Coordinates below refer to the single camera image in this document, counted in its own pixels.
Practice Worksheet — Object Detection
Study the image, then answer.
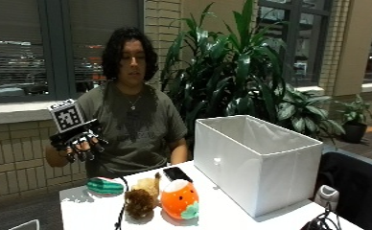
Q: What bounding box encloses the brown fuzzy plush toy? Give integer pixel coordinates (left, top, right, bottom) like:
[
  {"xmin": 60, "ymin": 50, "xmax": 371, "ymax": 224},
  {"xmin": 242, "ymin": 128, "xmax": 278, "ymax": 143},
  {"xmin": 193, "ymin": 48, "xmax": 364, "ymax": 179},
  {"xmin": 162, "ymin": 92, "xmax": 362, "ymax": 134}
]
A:
[{"xmin": 123, "ymin": 189, "xmax": 158, "ymax": 220}]

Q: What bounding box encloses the green striped plush toy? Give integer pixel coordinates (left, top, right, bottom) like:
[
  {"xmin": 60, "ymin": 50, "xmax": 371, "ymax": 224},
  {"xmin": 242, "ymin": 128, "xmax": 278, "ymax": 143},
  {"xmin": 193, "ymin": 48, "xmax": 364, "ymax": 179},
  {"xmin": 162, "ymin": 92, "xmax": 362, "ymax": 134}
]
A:
[{"xmin": 85, "ymin": 176, "xmax": 126, "ymax": 196}]

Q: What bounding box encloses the bundle of black cables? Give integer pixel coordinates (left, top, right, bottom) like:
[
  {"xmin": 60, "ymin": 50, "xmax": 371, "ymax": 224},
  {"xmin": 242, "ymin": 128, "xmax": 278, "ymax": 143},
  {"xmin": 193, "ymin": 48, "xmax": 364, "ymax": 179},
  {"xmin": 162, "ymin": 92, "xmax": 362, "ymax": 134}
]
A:
[{"xmin": 299, "ymin": 202, "xmax": 344, "ymax": 230}]

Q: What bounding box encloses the orange strawberry plush toy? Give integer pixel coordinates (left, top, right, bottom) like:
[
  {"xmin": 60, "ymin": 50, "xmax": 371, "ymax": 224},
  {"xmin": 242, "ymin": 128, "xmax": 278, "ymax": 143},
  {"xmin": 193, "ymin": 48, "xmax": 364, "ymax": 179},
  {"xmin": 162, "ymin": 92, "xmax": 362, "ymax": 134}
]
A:
[{"xmin": 159, "ymin": 179, "xmax": 201, "ymax": 220}]

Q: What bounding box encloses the small plant in black pot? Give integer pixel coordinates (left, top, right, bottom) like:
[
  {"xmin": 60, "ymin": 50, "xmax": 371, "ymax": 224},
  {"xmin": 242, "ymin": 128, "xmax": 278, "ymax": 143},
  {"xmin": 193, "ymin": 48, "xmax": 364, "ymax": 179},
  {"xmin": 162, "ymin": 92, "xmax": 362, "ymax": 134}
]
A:
[{"xmin": 335, "ymin": 94, "xmax": 372, "ymax": 145}]

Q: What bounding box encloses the tall green leafy plant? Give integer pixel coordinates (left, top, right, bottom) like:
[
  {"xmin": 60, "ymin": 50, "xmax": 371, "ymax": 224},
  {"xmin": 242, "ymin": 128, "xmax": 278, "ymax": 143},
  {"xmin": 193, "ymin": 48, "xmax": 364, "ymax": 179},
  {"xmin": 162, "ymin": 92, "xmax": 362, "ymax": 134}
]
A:
[{"xmin": 159, "ymin": 0, "xmax": 291, "ymax": 151}]

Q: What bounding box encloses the variegated leafy plant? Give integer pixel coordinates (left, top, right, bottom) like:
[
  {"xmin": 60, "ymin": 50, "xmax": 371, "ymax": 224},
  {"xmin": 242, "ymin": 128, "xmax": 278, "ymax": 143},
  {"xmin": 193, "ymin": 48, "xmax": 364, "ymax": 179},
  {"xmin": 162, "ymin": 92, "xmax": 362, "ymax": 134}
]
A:
[{"xmin": 274, "ymin": 85, "xmax": 347, "ymax": 142}]

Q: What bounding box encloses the the person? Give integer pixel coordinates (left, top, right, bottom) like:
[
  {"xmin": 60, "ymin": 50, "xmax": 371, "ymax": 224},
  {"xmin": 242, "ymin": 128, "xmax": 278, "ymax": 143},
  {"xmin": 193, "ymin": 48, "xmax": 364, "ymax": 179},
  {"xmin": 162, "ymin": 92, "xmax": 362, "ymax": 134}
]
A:
[{"xmin": 45, "ymin": 27, "xmax": 190, "ymax": 180}]

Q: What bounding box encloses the silver pendant necklace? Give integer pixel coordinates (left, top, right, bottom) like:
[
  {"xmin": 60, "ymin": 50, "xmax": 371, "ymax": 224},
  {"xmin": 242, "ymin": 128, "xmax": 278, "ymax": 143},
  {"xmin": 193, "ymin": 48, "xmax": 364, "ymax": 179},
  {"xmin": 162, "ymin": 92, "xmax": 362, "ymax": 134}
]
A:
[{"xmin": 118, "ymin": 87, "xmax": 145, "ymax": 111}]

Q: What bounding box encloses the window with grey blinds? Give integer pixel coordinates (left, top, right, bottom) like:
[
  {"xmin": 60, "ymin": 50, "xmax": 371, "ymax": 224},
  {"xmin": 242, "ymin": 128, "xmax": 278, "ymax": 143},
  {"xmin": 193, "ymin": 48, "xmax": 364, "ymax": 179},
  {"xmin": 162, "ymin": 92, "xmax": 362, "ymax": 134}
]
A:
[
  {"xmin": 0, "ymin": 0, "xmax": 50, "ymax": 99},
  {"xmin": 66, "ymin": 0, "xmax": 145, "ymax": 94}
]

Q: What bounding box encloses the black smartphone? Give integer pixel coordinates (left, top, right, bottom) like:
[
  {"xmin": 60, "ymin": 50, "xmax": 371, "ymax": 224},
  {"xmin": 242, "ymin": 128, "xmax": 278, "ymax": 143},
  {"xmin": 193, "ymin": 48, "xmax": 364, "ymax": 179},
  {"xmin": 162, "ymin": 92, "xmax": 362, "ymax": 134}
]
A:
[{"xmin": 162, "ymin": 166, "xmax": 194, "ymax": 184}]

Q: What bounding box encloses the tan plush toy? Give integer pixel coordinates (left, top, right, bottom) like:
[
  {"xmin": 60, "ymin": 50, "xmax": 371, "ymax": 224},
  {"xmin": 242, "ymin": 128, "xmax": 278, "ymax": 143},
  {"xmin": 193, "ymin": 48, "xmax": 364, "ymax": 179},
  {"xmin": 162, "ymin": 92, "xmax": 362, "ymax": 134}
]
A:
[{"xmin": 131, "ymin": 172, "xmax": 163, "ymax": 205}]

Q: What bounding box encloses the black cable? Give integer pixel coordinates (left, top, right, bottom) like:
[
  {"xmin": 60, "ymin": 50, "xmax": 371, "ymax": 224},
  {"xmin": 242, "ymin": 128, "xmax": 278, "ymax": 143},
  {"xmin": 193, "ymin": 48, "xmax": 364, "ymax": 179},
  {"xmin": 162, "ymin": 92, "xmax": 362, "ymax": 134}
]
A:
[{"xmin": 113, "ymin": 175, "xmax": 130, "ymax": 230}]

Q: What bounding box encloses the white grey device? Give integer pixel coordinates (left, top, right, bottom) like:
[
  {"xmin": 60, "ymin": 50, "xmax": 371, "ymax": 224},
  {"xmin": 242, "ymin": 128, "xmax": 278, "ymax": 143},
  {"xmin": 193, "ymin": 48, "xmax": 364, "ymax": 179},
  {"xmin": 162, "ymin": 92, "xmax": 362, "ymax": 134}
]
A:
[{"xmin": 314, "ymin": 184, "xmax": 340, "ymax": 212}]

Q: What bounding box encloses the white marker cube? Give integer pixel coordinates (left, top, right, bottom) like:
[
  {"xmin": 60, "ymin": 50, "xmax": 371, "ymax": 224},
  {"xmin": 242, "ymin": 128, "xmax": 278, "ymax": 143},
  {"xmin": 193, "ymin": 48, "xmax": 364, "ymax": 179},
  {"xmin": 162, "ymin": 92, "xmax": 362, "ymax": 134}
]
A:
[{"xmin": 46, "ymin": 98, "xmax": 86, "ymax": 133}]

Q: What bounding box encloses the white fabric storage box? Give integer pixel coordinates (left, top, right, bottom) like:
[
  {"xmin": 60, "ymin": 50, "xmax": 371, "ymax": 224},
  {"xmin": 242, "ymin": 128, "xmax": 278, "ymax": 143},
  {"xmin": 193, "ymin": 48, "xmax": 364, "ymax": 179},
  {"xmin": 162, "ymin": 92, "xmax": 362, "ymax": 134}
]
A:
[{"xmin": 193, "ymin": 114, "xmax": 324, "ymax": 219}]

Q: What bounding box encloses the black chair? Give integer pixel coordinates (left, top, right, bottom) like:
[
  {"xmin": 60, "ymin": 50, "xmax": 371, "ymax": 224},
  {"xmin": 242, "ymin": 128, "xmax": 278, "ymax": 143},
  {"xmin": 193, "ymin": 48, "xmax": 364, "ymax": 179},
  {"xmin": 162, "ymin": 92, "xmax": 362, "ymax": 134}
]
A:
[{"xmin": 314, "ymin": 150, "xmax": 372, "ymax": 230}]

